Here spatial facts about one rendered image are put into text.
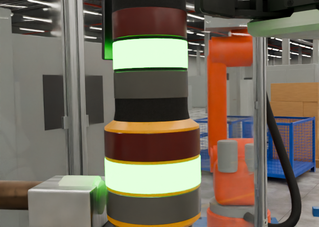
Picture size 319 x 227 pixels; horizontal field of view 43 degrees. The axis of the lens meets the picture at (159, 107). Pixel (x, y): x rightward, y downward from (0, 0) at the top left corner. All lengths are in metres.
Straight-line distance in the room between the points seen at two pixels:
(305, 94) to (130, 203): 8.06
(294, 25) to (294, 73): 10.57
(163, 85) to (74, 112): 0.83
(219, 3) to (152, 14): 0.13
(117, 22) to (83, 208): 0.08
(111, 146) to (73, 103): 0.82
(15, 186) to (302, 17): 0.23
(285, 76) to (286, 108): 2.72
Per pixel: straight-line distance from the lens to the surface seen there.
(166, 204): 0.17
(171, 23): 0.17
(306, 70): 10.81
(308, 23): 0.31
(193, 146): 0.18
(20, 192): 0.21
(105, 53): 0.20
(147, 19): 0.17
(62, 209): 0.19
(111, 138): 0.17
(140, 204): 0.17
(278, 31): 0.32
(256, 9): 0.33
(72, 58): 1.00
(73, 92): 1.00
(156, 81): 0.17
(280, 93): 8.37
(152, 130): 0.16
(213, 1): 0.29
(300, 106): 8.24
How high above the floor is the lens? 1.59
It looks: 3 degrees down
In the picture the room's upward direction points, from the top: 1 degrees counter-clockwise
